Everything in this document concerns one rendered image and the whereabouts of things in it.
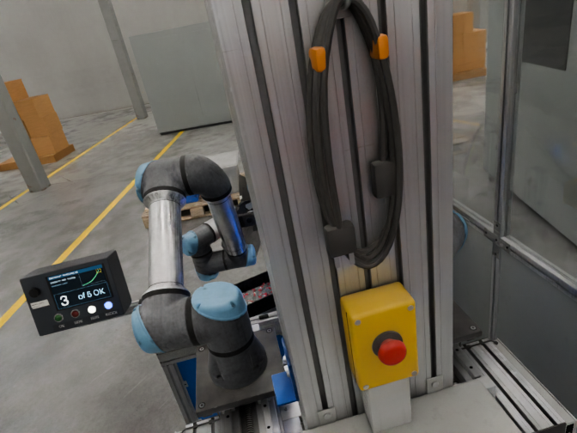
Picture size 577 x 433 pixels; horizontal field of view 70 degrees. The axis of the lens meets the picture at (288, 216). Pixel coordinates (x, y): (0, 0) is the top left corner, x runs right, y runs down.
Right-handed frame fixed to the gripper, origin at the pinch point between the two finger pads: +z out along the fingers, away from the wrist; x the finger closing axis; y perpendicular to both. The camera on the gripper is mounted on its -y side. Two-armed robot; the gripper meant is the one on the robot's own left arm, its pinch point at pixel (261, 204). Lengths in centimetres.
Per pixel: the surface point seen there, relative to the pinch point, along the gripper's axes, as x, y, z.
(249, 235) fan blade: 15.8, 14.4, 0.2
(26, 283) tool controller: -8, 20, -78
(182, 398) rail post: 56, 11, -53
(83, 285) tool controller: -2, 10, -66
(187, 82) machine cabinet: -42, 626, 399
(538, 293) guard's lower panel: 38, -86, 29
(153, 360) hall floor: 106, 119, -27
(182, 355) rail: 37, 6, -49
